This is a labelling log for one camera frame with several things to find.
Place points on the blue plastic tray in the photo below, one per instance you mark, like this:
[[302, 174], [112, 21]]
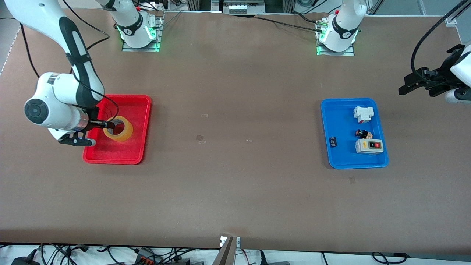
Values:
[[346, 156]]

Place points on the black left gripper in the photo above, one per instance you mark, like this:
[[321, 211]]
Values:
[[438, 78]]

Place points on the orange connector box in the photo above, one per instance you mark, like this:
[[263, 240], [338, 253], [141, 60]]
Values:
[[147, 257]]

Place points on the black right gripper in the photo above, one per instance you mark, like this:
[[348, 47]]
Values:
[[94, 123]]

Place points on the small black terminal block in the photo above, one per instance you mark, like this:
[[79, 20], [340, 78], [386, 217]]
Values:
[[333, 142]]

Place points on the black power adapter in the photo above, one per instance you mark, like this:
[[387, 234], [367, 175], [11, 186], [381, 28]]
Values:
[[24, 261]]

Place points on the red plastic tray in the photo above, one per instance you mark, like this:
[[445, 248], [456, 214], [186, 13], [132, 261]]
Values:
[[140, 117]]

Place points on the white terminal block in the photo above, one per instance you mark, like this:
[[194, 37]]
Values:
[[243, 6]]

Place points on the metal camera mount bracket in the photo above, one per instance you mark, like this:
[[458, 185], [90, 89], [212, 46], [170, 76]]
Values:
[[226, 254]]

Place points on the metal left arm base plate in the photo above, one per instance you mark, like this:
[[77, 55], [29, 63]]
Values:
[[335, 53]]

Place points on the yellow tape roll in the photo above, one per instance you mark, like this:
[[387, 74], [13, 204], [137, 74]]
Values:
[[125, 134]]

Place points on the black red push button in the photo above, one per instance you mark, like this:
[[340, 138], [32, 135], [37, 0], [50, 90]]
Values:
[[362, 133]]

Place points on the aluminium corner profile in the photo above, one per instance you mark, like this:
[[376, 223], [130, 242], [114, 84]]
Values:
[[449, 19]]

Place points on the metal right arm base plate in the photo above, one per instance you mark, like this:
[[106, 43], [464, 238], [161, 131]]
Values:
[[159, 33]]

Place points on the white circuit breaker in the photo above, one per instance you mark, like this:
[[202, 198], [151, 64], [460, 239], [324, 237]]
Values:
[[362, 113]]

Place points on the grey switch box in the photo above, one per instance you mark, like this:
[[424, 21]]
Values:
[[368, 146]]

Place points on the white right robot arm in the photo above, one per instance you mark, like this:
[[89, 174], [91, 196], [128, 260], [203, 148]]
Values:
[[55, 95]]

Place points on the aluminium frame rack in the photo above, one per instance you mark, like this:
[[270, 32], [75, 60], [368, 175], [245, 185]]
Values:
[[191, 4]]

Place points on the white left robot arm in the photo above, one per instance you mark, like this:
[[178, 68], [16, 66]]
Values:
[[340, 33]]

